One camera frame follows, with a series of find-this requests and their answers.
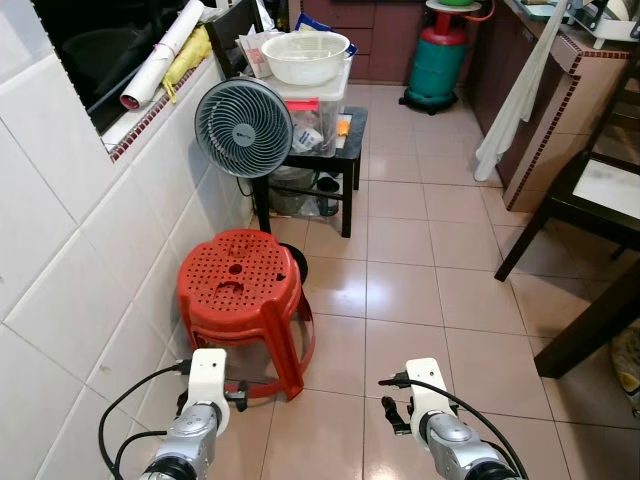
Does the red plastic stool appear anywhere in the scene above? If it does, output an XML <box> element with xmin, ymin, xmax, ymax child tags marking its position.
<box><xmin>176</xmin><ymin>228</ymin><xmax>317</xmax><ymax>402</ymax></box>

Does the black round floor base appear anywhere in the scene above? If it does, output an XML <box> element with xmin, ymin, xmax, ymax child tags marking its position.
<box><xmin>280</xmin><ymin>242</ymin><xmax>310</xmax><ymax>287</ymax></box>

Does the grey marble dining table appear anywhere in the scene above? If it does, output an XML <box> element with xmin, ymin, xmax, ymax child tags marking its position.
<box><xmin>534</xmin><ymin>258</ymin><xmax>640</xmax><ymax>380</ymax></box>

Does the patterned yellow bag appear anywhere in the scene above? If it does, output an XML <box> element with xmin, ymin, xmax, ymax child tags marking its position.
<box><xmin>610</xmin><ymin>320</ymin><xmax>640</xmax><ymax>416</ymax></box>

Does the grey round fan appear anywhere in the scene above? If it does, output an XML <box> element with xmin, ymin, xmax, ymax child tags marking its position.
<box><xmin>194</xmin><ymin>77</ymin><xmax>295</xmax><ymax>181</ymax></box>

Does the black side table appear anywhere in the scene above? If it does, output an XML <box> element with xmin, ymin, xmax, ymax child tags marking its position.
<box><xmin>250</xmin><ymin>105</ymin><xmax>369</xmax><ymax>239</ymax></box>

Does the clear plastic storage box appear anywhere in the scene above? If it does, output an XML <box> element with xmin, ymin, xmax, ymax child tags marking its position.
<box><xmin>262</xmin><ymin>58</ymin><xmax>354</xmax><ymax>159</ymax></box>

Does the brown kitchen counter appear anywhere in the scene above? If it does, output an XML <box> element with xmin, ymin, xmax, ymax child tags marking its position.
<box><xmin>470</xmin><ymin>0</ymin><xmax>640</xmax><ymax>213</ymax></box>

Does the white hanging cloth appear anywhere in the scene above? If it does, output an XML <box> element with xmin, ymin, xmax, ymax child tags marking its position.
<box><xmin>473</xmin><ymin>0</ymin><xmax>573</xmax><ymax>184</ymax></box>

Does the yellow cloth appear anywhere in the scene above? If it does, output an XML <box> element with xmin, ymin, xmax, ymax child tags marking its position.
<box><xmin>160</xmin><ymin>25</ymin><xmax>214</xmax><ymax>101</ymax></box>

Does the white plastic basin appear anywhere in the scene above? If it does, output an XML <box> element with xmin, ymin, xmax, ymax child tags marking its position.
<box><xmin>261</xmin><ymin>30</ymin><xmax>352</xmax><ymax>87</ymax></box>

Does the white printed packet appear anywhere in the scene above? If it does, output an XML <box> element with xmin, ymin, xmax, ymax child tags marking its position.
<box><xmin>238</xmin><ymin>28</ymin><xmax>279</xmax><ymax>81</ymax></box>

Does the rolled white paper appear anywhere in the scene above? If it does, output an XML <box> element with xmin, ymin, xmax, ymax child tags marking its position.
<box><xmin>119</xmin><ymin>0</ymin><xmax>207</xmax><ymax>111</ymax></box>

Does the green gas cylinder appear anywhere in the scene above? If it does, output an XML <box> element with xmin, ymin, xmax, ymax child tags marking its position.
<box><xmin>400</xmin><ymin>8</ymin><xmax>471</xmax><ymax>116</ymax></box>

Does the blue packet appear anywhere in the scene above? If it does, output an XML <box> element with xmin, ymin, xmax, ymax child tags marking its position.
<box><xmin>296</xmin><ymin>12</ymin><xmax>358</xmax><ymax>57</ymax></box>

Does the dark window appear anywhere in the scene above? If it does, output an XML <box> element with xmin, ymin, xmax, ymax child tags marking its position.
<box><xmin>32</xmin><ymin>0</ymin><xmax>241</xmax><ymax>136</ymax></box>

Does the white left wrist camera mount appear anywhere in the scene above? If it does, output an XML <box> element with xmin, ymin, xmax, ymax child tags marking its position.
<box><xmin>187</xmin><ymin>348</ymin><xmax>230</xmax><ymax>411</ymax></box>

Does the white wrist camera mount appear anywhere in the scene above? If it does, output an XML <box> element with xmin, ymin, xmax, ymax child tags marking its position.
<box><xmin>187</xmin><ymin>348</ymin><xmax>230</xmax><ymax>411</ymax></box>
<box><xmin>404</xmin><ymin>357</ymin><xmax>453</xmax><ymax>421</ymax></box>

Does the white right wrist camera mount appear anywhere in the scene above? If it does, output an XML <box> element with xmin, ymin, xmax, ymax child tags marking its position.
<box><xmin>404</xmin><ymin>357</ymin><xmax>453</xmax><ymax>421</ymax></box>

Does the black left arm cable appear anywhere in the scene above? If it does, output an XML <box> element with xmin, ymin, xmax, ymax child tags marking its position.
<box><xmin>98</xmin><ymin>362</ymin><xmax>193</xmax><ymax>480</ymax></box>

